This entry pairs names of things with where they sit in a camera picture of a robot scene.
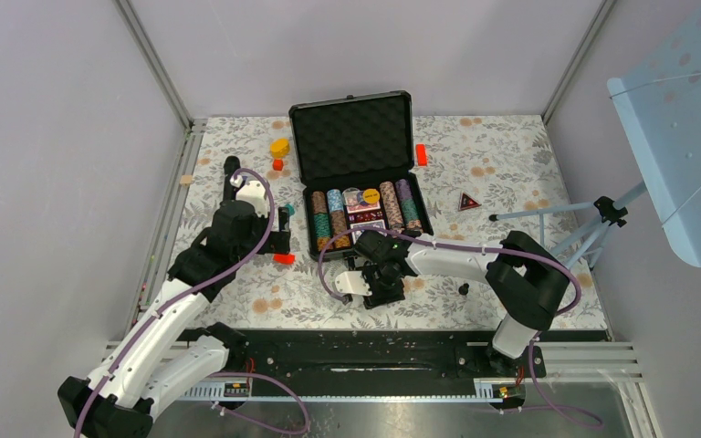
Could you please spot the light blue tripod stand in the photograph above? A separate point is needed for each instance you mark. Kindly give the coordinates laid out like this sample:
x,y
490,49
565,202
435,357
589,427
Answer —
x,y
590,238

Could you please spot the light blue perforated panel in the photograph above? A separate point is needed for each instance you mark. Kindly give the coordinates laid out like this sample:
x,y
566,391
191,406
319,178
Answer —
x,y
659,105

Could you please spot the yellow cylinder block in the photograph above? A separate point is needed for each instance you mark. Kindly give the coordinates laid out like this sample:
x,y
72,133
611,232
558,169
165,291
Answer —
x,y
280,148

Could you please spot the purple chip stack far right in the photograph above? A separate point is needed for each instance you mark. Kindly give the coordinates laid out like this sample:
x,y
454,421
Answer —
x,y
408,206

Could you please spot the brown chip stack far left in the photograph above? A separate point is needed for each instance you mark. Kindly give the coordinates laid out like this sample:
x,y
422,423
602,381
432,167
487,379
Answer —
x,y
321,220

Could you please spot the floral table mat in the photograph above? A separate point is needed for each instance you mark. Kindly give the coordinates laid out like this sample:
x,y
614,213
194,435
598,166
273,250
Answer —
x,y
504,162

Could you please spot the clear plastic disc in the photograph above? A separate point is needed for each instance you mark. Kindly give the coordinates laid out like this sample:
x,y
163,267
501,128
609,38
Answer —
x,y
350,198

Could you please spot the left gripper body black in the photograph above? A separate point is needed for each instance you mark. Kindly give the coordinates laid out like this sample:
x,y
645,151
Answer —
x,y
277,240

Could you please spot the red playing card deck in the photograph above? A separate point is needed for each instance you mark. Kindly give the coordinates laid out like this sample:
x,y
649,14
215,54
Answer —
x,y
365,208

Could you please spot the blue playing card deck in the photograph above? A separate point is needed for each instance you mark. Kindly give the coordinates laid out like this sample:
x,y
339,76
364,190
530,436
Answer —
x,y
376,224

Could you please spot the red black triangle card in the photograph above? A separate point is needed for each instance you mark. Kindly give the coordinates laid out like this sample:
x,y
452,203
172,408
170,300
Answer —
x,y
467,202

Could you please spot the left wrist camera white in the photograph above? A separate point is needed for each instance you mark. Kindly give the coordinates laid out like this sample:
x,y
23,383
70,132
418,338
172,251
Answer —
x,y
253,192

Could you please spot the yellow dealer button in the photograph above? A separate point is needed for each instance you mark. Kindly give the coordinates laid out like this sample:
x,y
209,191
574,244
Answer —
x,y
371,196

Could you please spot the black microphone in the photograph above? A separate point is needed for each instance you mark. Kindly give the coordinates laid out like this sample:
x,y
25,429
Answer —
x,y
230,175

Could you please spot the red rectangular block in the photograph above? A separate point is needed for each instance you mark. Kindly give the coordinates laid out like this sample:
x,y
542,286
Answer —
x,y
284,259

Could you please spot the red block beside case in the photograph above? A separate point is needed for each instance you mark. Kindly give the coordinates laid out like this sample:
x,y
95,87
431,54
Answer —
x,y
421,155

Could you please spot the black poker chip case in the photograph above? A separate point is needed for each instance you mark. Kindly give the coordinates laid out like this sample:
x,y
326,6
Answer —
x,y
355,142

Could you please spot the black small knob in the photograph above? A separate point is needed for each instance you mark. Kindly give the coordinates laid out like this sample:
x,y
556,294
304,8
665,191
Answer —
x,y
464,289

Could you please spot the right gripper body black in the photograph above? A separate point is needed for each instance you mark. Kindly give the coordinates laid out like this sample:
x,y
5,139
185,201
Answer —
x,y
384,286

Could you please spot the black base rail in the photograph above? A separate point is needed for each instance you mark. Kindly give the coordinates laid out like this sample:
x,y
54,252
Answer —
x,y
358,363

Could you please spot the small red cube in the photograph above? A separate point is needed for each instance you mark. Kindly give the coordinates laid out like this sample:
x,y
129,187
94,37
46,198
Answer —
x,y
278,165

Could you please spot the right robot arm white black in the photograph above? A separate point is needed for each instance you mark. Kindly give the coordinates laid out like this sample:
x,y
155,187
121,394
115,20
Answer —
x,y
527,280

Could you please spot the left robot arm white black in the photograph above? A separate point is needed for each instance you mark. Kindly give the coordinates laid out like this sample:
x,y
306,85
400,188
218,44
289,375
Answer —
x,y
127,392

